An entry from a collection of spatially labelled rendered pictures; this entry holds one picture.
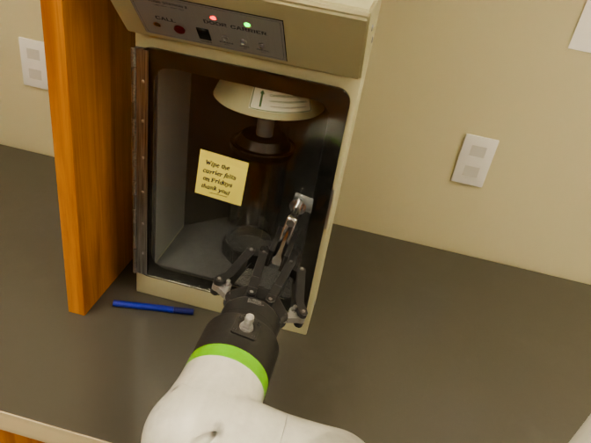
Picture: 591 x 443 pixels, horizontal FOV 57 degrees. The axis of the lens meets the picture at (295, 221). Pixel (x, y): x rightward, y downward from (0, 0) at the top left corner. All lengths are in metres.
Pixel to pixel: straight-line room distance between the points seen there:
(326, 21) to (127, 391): 0.59
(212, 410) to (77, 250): 0.47
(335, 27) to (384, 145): 0.63
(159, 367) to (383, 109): 0.70
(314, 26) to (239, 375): 0.39
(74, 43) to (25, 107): 0.76
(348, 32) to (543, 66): 0.64
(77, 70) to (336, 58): 0.35
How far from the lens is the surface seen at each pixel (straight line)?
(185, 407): 0.53
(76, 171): 0.85
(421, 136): 1.23
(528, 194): 1.31
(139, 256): 0.97
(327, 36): 0.66
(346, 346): 0.98
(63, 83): 0.80
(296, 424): 0.55
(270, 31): 0.68
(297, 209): 0.80
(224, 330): 0.61
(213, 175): 0.84
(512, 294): 1.26
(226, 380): 0.56
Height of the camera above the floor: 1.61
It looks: 31 degrees down
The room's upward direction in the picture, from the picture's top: 10 degrees clockwise
